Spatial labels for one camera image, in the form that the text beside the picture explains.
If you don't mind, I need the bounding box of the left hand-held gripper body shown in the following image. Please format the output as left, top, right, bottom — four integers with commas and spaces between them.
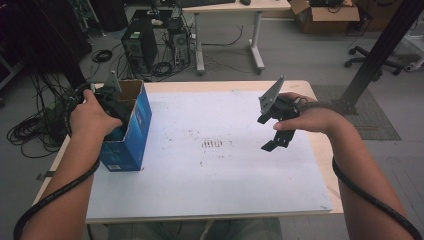
94, 70, 136, 127

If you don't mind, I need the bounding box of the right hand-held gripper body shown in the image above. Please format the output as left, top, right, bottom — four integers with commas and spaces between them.
258, 75, 302, 123

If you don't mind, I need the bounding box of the blue cardboard box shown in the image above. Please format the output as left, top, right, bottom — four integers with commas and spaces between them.
98, 78, 153, 173

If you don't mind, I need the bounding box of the person's left hand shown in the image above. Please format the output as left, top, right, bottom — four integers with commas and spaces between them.
68, 88, 124, 138

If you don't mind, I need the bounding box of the person's right hand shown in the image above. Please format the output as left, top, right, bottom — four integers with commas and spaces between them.
272, 92, 338, 135

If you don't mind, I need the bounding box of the wooden table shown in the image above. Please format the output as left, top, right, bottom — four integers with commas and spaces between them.
32, 79, 345, 225

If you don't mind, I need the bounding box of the black computer tower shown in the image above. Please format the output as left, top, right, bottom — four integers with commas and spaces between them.
120, 17, 159, 75

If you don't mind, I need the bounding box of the white desk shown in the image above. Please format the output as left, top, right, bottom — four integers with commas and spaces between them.
181, 0, 292, 76

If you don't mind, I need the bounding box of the white board mat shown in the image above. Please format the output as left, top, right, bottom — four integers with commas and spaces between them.
85, 90, 334, 222

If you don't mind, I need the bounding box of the small grey computer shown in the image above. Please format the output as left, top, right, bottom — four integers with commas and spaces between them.
167, 17, 191, 66

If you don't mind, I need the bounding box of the dark floor mat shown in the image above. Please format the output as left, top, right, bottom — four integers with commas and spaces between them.
311, 84, 402, 142

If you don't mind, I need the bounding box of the black office chair base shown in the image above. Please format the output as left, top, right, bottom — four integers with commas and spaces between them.
344, 45, 405, 77

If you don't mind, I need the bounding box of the brown cardboard box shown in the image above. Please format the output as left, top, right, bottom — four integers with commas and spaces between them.
288, 0, 361, 35

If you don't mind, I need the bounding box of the dark curtain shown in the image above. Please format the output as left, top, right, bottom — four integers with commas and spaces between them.
0, 0, 93, 88

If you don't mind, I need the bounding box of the black keyboard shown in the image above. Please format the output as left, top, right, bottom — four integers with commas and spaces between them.
175, 0, 237, 9

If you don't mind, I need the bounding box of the coiled black cable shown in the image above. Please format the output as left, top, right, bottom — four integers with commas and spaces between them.
91, 48, 114, 64
151, 61, 174, 78

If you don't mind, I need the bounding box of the bundle of black floor cables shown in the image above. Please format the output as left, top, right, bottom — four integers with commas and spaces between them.
6, 72, 73, 159

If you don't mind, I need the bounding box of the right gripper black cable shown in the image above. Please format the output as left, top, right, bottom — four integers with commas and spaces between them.
295, 99, 424, 240

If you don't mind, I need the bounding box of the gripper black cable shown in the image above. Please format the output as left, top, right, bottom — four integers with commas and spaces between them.
12, 82, 102, 240
295, 99, 424, 240

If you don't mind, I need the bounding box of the black metal post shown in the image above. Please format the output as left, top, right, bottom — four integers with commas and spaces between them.
332, 0, 424, 115

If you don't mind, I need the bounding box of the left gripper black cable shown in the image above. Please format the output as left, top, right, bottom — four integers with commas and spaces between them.
12, 82, 102, 240

